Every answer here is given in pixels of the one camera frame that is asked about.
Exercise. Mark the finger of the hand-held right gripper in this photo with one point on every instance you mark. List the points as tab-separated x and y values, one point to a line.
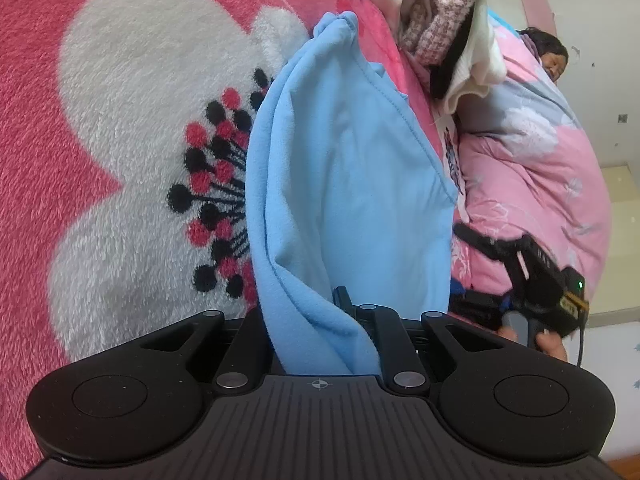
480	241
475	307

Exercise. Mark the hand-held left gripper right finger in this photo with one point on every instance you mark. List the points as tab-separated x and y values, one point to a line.
390	345

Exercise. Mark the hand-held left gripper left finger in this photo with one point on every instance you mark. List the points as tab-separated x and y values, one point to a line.
250	350

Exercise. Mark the light blue printed t-shirt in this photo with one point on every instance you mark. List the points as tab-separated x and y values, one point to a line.
350	185

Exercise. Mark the person's right hand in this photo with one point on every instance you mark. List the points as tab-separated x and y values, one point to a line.
550	347

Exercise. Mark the pink floral duvet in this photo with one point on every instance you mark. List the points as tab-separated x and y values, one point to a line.
540	170

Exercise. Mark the cream wardrobe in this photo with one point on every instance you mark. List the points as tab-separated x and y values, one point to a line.
622	240

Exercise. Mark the black garment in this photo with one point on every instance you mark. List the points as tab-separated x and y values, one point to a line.
450	70

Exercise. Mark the cream knit sweater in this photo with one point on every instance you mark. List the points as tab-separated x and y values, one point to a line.
482	55

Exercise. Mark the pink houndstooth garment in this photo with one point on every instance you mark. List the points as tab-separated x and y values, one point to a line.
440	20

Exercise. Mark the red floral blanket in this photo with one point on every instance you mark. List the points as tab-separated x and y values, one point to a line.
125	135

